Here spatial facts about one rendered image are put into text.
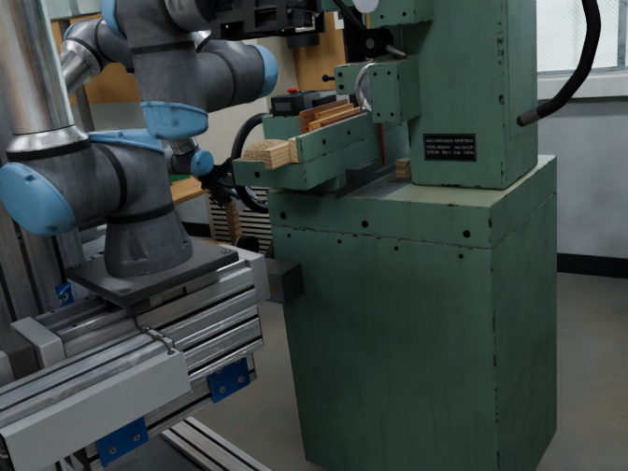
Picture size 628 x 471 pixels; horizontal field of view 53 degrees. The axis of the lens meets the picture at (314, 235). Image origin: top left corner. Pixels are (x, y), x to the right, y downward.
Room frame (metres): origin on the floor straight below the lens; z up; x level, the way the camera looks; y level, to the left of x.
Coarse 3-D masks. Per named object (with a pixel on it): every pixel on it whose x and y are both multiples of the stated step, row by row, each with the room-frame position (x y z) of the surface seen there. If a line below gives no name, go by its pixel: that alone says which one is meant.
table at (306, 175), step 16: (400, 128) 1.64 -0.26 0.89; (352, 144) 1.46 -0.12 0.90; (368, 144) 1.51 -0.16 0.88; (384, 144) 1.57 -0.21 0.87; (400, 144) 1.63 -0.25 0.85; (240, 160) 1.42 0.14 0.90; (320, 160) 1.35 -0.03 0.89; (336, 160) 1.40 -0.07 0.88; (352, 160) 1.45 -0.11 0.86; (368, 160) 1.51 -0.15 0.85; (240, 176) 1.42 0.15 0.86; (256, 176) 1.39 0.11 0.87; (272, 176) 1.36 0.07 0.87; (288, 176) 1.34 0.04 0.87; (304, 176) 1.31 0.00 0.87; (320, 176) 1.35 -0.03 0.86; (336, 176) 1.40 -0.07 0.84
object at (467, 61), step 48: (432, 0) 1.34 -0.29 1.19; (480, 0) 1.27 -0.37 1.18; (528, 0) 1.37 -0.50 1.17; (432, 48) 1.34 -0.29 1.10; (480, 48) 1.28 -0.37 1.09; (528, 48) 1.36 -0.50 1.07; (432, 96) 1.35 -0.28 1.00; (480, 96) 1.28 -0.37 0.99; (528, 96) 1.36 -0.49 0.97; (480, 144) 1.28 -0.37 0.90; (528, 144) 1.37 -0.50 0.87
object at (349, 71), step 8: (344, 64) 1.59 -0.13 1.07; (352, 64) 1.56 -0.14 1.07; (360, 64) 1.54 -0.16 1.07; (336, 72) 1.58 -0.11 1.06; (344, 72) 1.57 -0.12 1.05; (352, 72) 1.55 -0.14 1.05; (336, 80) 1.58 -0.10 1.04; (344, 80) 1.57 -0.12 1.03; (352, 80) 1.56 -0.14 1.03; (336, 88) 1.59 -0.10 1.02; (344, 88) 1.57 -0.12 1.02; (352, 88) 1.56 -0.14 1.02
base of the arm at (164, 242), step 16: (160, 208) 1.01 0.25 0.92; (112, 224) 1.00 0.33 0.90; (128, 224) 0.99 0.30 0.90; (144, 224) 0.99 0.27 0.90; (160, 224) 1.00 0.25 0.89; (176, 224) 1.03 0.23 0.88; (112, 240) 1.00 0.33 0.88; (128, 240) 0.99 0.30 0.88; (144, 240) 0.98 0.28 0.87; (160, 240) 0.99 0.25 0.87; (176, 240) 1.01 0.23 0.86; (112, 256) 0.99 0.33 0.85; (128, 256) 0.98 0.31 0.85; (144, 256) 0.98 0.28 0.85; (160, 256) 0.98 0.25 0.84; (176, 256) 1.00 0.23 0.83; (112, 272) 0.99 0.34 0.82; (128, 272) 0.97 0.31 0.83; (144, 272) 0.97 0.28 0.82
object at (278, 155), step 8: (280, 144) 1.34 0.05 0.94; (288, 144) 1.33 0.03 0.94; (264, 152) 1.29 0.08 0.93; (272, 152) 1.29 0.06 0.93; (280, 152) 1.31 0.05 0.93; (288, 152) 1.33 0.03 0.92; (264, 160) 1.29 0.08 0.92; (272, 160) 1.28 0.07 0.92; (280, 160) 1.30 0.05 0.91; (288, 160) 1.32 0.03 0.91; (272, 168) 1.28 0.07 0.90
